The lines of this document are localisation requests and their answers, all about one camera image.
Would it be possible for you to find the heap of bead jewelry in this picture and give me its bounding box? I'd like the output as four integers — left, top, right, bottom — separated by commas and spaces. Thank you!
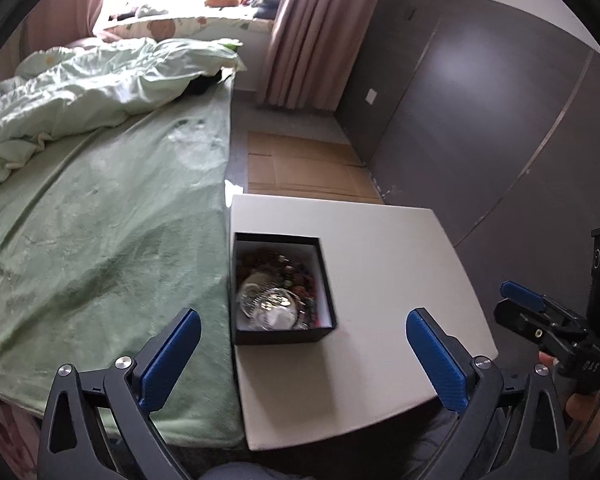
236, 252, 321, 331

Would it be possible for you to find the black jewelry box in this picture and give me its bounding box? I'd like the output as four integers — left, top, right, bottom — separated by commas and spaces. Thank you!
230, 231, 338, 346

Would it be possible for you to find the pink curtain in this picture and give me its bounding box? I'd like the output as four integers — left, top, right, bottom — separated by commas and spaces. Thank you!
257, 0, 393, 111
20, 0, 116, 56

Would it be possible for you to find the person's right hand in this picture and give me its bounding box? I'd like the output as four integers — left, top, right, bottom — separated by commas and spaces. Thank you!
537, 351, 600, 428

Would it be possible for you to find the clear plastic bag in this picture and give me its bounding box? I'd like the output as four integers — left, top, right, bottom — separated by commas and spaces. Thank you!
237, 280, 306, 332

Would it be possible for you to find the green bed blanket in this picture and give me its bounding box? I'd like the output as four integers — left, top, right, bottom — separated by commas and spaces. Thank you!
0, 80, 246, 448

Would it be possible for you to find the flat cardboard sheet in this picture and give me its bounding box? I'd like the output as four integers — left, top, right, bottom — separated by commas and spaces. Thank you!
247, 130, 386, 206

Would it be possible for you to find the white low table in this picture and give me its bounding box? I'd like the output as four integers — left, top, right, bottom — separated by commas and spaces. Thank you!
229, 194, 499, 452

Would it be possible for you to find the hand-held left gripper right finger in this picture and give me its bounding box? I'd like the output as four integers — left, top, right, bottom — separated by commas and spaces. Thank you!
405, 308, 572, 480

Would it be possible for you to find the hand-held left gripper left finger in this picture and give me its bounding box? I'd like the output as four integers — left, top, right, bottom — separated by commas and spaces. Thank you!
36, 308, 202, 480

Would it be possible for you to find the person's leg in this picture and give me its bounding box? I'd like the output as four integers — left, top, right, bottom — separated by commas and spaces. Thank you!
195, 457, 306, 480

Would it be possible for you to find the printed floor mat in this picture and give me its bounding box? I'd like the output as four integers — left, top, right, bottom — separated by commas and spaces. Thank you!
0, 390, 46, 480

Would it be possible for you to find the printed pillow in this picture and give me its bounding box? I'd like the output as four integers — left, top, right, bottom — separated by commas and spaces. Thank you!
97, 14, 276, 43

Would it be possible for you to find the light green quilt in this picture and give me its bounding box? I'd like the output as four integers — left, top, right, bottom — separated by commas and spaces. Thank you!
0, 37, 248, 211

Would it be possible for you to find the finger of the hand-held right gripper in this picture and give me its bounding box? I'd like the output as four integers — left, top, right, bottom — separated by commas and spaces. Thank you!
500, 281, 586, 326
494, 299, 588, 356

